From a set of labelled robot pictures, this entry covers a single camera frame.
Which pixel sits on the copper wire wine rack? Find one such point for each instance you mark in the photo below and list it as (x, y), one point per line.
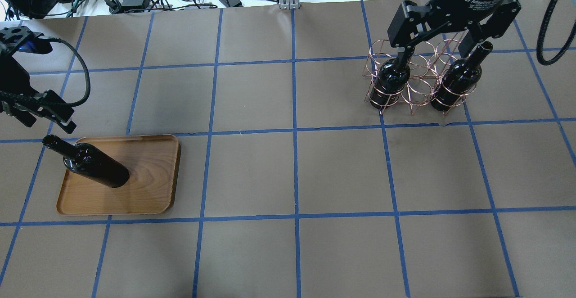
(426, 72)

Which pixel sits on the wooden tray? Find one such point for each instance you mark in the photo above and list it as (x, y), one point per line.
(152, 161)

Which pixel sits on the black braided cable tray arm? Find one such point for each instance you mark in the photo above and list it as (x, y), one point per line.
(67, 77)

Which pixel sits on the dark wine bottle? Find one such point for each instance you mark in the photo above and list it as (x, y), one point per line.
(88, 161)
(460, 79)
(392, 77)

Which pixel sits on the black gripper tray side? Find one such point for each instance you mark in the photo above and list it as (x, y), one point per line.
(10, 78)

